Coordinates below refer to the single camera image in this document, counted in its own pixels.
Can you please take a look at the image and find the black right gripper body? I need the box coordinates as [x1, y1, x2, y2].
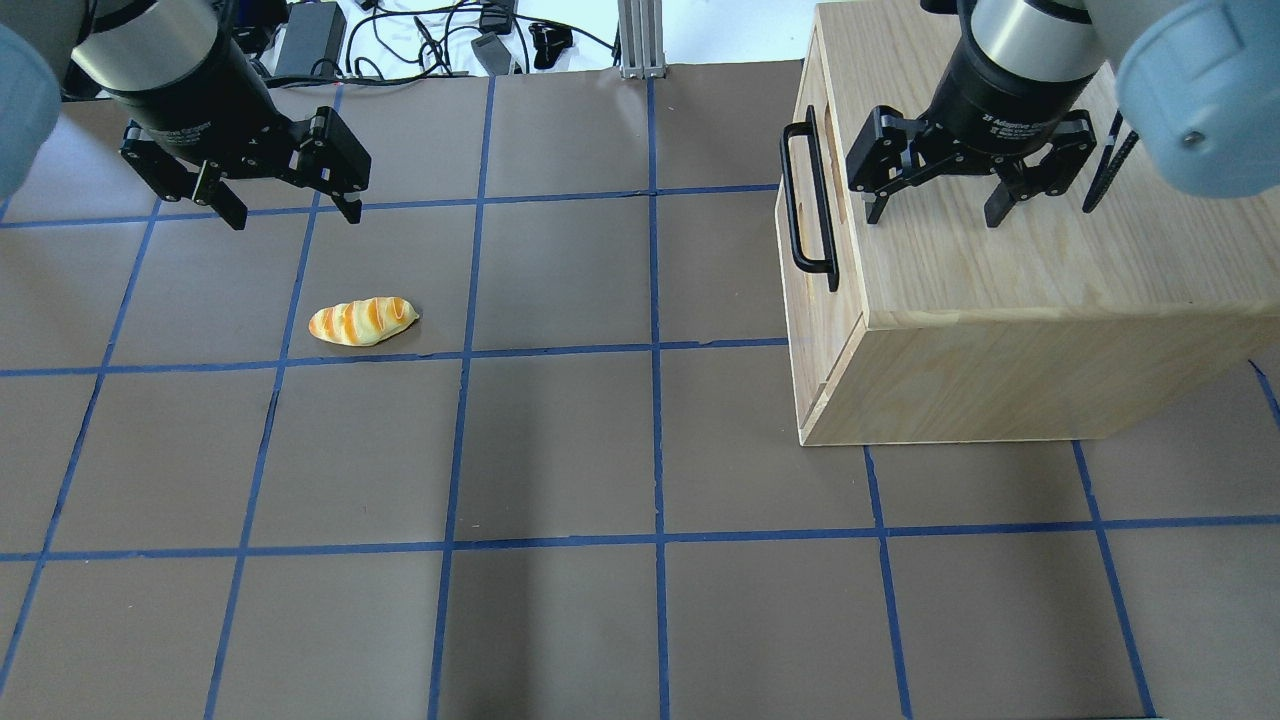
[846, 37, 1096, 196]

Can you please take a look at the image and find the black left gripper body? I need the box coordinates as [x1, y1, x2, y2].
[100, 26, 372, 201]

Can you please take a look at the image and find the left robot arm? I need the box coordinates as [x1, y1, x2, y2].
[1, 1, 372, 231]

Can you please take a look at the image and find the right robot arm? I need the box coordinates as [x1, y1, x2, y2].
[845, 1, 1279, 228]

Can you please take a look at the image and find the wooden drawer cabinet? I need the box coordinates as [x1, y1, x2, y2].
[774, 1, 1279, 446]

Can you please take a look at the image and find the toy bread loaf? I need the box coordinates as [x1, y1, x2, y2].
[306, 296, 420, 347]

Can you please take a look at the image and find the black power adapter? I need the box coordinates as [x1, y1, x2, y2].
[273, 1, 346, 79]

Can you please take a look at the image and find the brown paper mat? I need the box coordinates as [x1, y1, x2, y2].
[1, 61, 1277, 719]

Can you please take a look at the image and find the aluminium frame post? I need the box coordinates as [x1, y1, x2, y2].
[617, 0, 667, 79]

